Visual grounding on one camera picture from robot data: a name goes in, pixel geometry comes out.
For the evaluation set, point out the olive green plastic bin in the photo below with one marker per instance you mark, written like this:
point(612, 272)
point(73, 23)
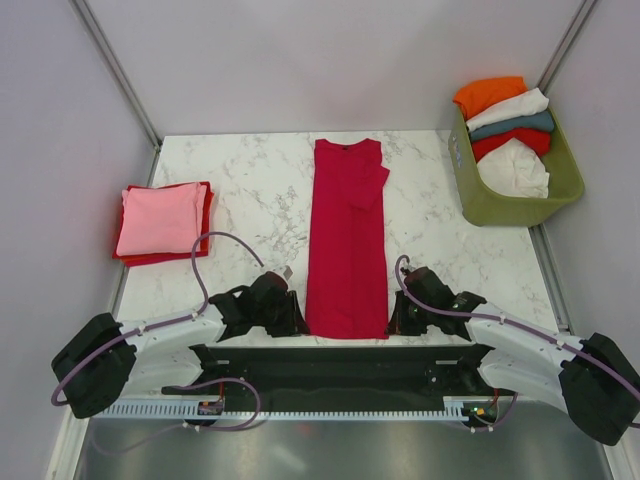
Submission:
point(482, 206)

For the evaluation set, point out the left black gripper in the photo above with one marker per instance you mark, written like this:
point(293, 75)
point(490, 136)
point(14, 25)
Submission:
point(298, 324)

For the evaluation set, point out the left aluminium frame post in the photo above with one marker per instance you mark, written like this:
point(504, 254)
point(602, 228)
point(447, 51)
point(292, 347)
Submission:
point(101, 42)

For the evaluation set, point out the white slotted cable duct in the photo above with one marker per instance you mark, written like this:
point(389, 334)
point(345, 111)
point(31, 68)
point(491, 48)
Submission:
point(451, 409)

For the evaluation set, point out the right aluminium frame post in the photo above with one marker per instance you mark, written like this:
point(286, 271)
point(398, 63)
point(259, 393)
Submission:
point(568, 40)

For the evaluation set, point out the orange t shirt in bin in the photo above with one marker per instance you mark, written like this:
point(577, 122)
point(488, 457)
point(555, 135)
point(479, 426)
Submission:
point(479, 95)

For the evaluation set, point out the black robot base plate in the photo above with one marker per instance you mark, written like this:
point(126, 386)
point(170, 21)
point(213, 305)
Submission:
point(364, 377)

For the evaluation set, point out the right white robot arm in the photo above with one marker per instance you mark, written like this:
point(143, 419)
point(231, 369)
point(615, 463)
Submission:
point(591, 380)

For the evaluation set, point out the folded pink t shirt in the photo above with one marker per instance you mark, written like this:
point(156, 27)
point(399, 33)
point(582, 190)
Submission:
point(161, 221)

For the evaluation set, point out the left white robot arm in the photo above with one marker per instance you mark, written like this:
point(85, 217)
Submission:
point(108, 360)

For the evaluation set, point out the aluminium frame post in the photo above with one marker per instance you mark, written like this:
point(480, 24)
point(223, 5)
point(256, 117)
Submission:
point(101, 42)
point(568, 40)

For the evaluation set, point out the white folded shirt in bin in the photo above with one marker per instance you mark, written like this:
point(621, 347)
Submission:
point(529, 103)

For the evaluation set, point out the crimson red t shirt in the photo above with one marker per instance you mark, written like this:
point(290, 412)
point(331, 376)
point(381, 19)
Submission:
point(347, 287)

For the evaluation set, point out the folded red t shirt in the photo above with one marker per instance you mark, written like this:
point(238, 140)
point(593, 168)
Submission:
point(200, 247)

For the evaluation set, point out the crumpled white shirt in bin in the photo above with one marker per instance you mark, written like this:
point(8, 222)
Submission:
point(514, 170)

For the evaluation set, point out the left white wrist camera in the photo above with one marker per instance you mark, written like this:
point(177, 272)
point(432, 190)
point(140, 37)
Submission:
point(287, 272)

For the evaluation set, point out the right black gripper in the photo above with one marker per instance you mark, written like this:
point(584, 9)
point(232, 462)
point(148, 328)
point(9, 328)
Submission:
point(398, 324)

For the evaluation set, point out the teal shirt in bin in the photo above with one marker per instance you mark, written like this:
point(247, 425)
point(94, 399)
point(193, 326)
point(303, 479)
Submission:
point(542, 121)

